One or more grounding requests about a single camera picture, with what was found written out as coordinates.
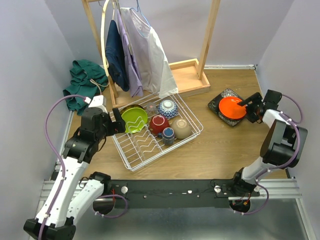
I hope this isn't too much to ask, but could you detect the red bowl upside down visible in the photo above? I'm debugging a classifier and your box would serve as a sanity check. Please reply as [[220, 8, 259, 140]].
[[149, 114, 170, 135]]

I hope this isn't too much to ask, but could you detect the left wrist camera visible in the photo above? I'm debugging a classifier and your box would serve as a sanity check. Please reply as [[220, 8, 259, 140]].
[[84, 95, 108, 113]]

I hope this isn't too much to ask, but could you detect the white wire dish rack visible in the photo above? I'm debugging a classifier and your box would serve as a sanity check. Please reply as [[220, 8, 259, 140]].
[[112, 93, 204, 172]]

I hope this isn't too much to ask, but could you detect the blue white patterned bowl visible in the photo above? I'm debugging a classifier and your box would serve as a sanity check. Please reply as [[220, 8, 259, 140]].
[[157, 99, 179, 120]]

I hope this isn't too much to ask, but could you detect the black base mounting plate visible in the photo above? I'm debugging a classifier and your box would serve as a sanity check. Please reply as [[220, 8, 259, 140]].
[[108, 179, 260, 209]]

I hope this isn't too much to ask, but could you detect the wooden clothes rack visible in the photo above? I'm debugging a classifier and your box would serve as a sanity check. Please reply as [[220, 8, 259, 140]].
[[82, 0, 221, 107]]

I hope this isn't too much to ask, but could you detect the amber glass plate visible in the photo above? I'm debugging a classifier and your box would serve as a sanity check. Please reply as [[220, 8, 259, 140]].
[[120, 104, 144, 115]]

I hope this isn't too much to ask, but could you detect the white t-shirt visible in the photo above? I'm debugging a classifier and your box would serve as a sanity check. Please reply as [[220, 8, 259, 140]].
[[120, 7, 179, 99]]

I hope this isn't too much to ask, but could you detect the purple cable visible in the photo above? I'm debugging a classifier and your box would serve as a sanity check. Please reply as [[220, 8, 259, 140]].
[[37, 94, 92, 240], [239, 94, 304, 216]]

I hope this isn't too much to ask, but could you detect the navy blue garment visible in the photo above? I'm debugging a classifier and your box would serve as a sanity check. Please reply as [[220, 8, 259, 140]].
[[105, 20, 130, 92]]

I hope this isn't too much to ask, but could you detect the lime green plate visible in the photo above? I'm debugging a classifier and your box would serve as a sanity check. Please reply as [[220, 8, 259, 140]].
[[120, 107, 148, 134]]

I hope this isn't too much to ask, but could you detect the clear glass cup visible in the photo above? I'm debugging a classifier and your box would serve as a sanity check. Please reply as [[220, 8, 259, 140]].
[[146, 102, 158, 118]]

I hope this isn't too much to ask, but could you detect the dark blue cup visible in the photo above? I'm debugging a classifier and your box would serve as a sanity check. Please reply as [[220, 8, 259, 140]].
[[161, 127, 175, 146]]

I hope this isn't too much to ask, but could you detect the lavender shirt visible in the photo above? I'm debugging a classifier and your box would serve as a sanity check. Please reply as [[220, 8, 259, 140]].
[[117, 10, 144, 98]]

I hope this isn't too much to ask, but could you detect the beige ceramic bowl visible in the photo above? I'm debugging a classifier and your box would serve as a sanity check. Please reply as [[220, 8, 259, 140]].
[[170, 118, 192, 140]]

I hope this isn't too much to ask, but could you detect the green hoodie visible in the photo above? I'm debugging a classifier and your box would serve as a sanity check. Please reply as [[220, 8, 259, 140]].
[[62, 59, 110, 116]]

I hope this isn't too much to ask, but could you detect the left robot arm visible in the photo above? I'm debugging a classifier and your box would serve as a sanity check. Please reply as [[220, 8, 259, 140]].
[[23, 107, 126, 240]]

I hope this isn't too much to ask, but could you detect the blue wire hanger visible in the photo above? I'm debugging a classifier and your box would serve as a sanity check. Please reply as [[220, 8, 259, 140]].
[[129, 0, 151, 29]]

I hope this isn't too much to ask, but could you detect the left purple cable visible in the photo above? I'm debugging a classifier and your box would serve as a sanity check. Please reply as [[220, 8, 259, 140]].
[[37, 94, 92, 240]]

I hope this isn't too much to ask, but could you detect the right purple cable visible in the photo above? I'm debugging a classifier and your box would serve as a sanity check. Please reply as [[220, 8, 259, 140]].
[[239, 94, 304, 216]]

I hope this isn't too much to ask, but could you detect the orange plate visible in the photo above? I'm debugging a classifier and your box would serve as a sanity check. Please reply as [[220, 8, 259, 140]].
[[218, 96, 247, 120]]

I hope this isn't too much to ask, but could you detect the black floral square plate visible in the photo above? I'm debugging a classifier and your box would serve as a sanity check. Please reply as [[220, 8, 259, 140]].
[[207, 88, 245, 127]]

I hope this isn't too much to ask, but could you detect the aluminium frame rail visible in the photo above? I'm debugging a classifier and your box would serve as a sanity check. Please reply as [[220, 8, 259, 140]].
[[28, 109, 83, 240]]

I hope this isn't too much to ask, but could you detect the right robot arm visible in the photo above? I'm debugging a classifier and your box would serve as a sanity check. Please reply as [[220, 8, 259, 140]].
[[230, 89, 308, 196]]

